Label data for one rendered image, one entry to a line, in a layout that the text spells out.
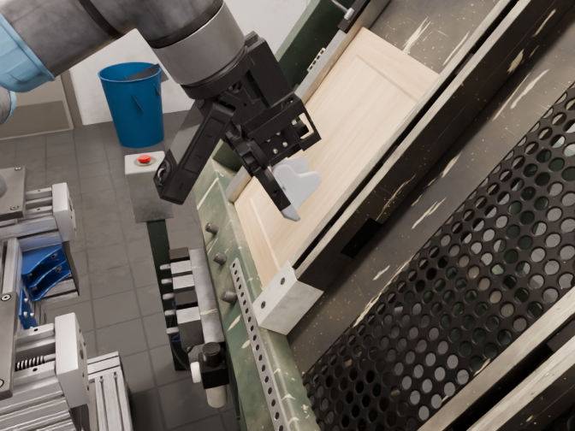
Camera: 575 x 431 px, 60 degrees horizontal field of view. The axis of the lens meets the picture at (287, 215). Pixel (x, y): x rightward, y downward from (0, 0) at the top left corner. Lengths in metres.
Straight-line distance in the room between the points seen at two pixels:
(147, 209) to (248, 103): 1.13
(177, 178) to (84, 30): 0.15
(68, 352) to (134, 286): 1.64
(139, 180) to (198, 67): 1.11
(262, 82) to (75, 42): 0.16
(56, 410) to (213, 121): 0.63
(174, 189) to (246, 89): 0.12
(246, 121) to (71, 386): 0.58
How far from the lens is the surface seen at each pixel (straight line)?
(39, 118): 4.26
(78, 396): 0.95
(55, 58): 0.45
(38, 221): 1.30
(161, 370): 2.15
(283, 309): 0.97
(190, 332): 1.26
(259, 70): 0.47
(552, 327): 0.61
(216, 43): 0.44
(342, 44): 1.29
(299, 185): 0.54
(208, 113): 0.47
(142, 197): 1.56
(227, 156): 1.59
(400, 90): 1.04
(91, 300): 2.53
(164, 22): 0.43
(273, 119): 0.48
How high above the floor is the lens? 1.64
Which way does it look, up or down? 34 degrees down
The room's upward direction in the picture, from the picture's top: straight up
